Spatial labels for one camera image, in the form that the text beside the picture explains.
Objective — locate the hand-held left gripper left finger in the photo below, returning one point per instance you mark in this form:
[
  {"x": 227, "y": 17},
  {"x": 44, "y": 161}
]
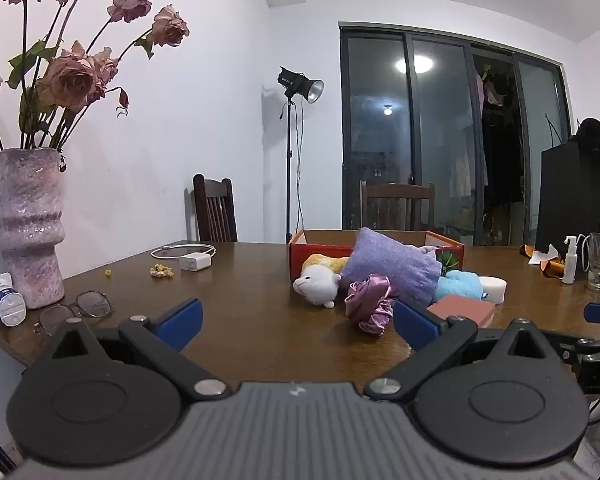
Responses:
[{"x": 182, "y": 320}]

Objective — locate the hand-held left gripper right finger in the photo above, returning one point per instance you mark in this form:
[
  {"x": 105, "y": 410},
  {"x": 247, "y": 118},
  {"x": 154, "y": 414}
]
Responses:
[{"x": 415, "y": 325}]

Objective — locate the purple satin scrunchie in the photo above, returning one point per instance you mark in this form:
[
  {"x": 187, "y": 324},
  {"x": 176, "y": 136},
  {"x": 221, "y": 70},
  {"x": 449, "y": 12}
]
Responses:
[{"x": 372, "y": 302}]

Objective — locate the pink rectangular sponge block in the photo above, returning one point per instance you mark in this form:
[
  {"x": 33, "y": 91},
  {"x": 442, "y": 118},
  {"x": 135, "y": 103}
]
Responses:
[{"x": 462, "y": 310}]

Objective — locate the light blue plush toy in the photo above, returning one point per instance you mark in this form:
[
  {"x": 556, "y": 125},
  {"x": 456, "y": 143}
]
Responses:
[{"x": 457, "y": 286}]

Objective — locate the purple knitted pillow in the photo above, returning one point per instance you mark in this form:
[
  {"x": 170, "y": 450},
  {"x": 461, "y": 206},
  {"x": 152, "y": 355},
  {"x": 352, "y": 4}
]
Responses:
[{"x": 390, "y": 260}]

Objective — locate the white round container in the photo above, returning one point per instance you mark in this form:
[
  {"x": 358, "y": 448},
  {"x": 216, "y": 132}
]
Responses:
[{"x": 494, "y": 290}]

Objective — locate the white and yellow alpaca plush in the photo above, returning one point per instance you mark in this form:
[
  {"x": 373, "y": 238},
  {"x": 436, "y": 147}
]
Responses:
[{"x": 317, "y": 282}]

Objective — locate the orange-edged cardboard box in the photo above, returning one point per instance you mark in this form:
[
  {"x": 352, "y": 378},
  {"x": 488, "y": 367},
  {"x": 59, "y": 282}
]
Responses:
[{"x": 315, "y": 250}]

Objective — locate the cluster of dried yellow petals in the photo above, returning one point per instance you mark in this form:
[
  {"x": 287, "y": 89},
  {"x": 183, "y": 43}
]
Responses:
[{"x": 161, "y": 271}]

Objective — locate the white charger block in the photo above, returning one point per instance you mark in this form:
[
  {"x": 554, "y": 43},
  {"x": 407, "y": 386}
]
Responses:
[{"x": 195, "y": 262}]

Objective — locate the white spray bottle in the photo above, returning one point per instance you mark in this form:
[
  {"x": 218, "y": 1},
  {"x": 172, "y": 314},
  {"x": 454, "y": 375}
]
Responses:
[{"x": 570, "y": 262}]

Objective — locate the orange wrapper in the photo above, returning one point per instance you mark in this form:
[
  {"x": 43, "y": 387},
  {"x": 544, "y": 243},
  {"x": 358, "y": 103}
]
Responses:
[{"x": 550, "y": 266}]

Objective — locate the green leafy item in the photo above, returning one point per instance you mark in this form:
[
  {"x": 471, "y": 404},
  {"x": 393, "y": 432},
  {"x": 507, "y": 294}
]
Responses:
[{"x": 450, "y": 261}]

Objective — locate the thin-framed eyeglasses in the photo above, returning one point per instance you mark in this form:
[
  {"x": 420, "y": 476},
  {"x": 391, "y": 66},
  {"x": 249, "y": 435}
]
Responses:
[{"x": 97, "y": 305}]

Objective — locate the dark wooden slatted chair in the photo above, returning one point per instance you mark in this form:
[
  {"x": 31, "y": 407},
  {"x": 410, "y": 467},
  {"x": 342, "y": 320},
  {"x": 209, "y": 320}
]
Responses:
[{"x": 215, "y": 210}]

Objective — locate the black paper bag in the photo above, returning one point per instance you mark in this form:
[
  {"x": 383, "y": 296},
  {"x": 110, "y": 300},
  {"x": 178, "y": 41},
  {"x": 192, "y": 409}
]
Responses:
[{"x": 570, "y": 200}]

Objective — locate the brown wooden chair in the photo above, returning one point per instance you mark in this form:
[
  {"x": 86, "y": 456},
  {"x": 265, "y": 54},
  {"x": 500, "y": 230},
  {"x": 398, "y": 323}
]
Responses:
[{"x": 397, "y": 205}]

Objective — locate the sliding glass door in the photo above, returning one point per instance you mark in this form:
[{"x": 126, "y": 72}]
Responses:
[{"x": 430, "y": 160}]

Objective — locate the black cloth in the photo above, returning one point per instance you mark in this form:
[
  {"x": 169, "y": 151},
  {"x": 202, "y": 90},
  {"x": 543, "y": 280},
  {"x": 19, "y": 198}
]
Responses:
[{"x": 597, "y": 137}]

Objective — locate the white and blue plug adapter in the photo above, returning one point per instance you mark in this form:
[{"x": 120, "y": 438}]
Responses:
[{"x": 5, "y": 300}]

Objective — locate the pink speckled ceramic vase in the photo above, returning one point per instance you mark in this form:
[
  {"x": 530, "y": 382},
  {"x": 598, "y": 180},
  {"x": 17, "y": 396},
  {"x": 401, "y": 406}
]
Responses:
[{"x": 27, "y": 230}]

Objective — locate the studio light on stand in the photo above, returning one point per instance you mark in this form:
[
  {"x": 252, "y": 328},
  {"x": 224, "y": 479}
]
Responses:
[{"x": 300, "y": 85}]

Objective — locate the dried pink rose bouquet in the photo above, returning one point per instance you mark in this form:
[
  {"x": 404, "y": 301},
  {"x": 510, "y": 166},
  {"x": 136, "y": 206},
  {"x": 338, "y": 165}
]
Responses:
[{"x": 72, "y": 72}]

